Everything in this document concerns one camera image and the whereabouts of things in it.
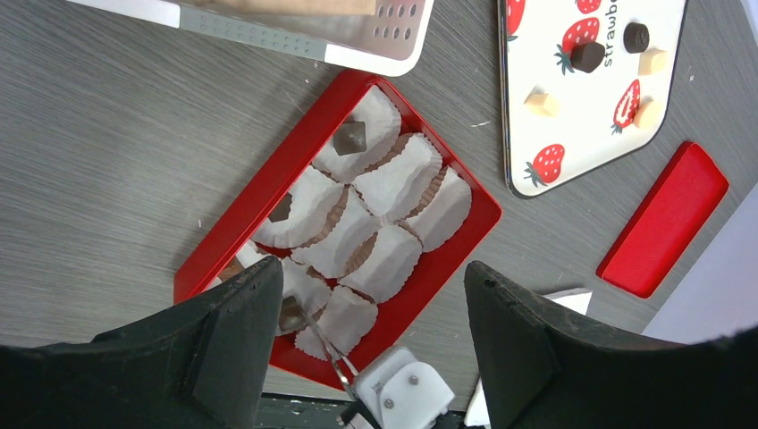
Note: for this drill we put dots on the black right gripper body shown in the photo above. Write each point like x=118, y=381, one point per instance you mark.
x=395, y=391

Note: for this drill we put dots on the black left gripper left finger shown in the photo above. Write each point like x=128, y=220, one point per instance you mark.
x=198, y=364

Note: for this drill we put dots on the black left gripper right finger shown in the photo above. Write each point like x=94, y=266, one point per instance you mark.
x=543, y=365

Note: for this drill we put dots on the metal tongs with grey handle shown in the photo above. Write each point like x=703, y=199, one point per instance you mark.
x=334, y=356

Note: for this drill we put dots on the dark chocolate piece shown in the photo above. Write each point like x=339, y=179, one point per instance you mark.
x=350, y=138

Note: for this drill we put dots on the red chocolate box tray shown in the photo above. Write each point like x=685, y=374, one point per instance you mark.
x=371, y=237

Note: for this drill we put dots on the white folded cloth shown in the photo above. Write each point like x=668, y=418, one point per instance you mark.
x=578, y=300

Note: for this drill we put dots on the red box lid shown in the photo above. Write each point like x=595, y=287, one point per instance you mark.
x=676, y=207

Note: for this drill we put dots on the strawberry print tray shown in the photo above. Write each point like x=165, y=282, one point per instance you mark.
x=583, y=83

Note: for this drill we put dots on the white plastic basket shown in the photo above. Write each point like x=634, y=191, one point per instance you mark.
x=387, y=42

